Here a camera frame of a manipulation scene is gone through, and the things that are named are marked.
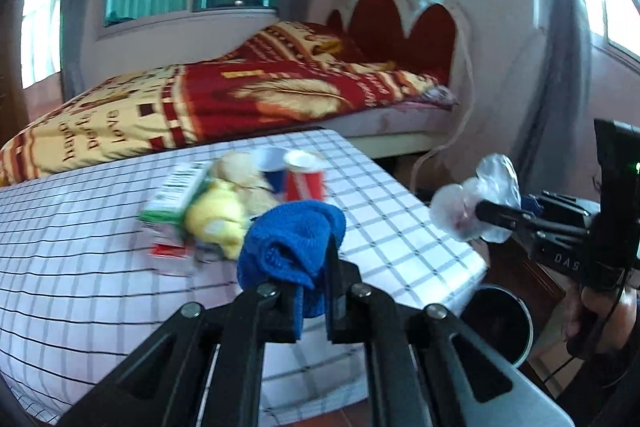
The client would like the white bed frame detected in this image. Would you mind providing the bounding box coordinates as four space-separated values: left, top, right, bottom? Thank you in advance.
320 99 463 160

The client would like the white cable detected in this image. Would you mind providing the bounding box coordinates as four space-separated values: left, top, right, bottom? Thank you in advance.
410 0 476 192

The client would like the blue microfiber cloth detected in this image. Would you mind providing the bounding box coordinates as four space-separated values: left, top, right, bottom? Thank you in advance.
237 201 347 320

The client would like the blue paper cup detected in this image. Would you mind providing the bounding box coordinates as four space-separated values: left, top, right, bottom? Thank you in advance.
252 146 291 195

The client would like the person's right hand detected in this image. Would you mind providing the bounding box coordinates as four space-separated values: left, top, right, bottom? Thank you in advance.
567 279 640 358

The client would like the bright narrow window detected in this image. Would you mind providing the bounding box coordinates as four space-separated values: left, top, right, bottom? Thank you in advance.
20 0 66 90

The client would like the red and white paper cup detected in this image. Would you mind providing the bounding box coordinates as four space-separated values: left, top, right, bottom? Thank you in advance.
282 150 327 202

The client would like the yellow cloth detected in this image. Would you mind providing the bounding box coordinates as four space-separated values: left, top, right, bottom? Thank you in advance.
210 151 281 212

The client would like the white checkered tablecloth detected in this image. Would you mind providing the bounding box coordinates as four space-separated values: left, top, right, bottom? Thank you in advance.
0 129 488 413

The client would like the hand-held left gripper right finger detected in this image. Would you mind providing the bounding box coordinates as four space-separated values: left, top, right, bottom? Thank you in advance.
325 232 516 427

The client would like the round black trash bin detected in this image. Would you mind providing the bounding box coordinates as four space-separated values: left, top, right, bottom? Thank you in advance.
460 286 533 365

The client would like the clear plastic wrap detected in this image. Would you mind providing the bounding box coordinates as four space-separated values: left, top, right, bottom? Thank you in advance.
430 154 523 243

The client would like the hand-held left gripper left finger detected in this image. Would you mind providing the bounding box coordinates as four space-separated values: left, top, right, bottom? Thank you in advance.
57 279 306 427

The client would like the brown wooden door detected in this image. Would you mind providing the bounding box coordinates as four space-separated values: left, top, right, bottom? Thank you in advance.
0 0 31 142

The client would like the red and yellow printed blanket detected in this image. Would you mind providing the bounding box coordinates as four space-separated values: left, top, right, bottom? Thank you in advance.
0 21 458 188

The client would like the red padded headboard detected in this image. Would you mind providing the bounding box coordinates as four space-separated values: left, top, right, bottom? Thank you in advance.
325 0 473 108

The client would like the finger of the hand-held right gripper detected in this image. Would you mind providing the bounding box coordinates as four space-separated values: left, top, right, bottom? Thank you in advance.
475 201 591 253
520 191 601 224

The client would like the printed paper carton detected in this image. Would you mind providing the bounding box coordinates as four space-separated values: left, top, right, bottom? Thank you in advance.
137 161 216 277

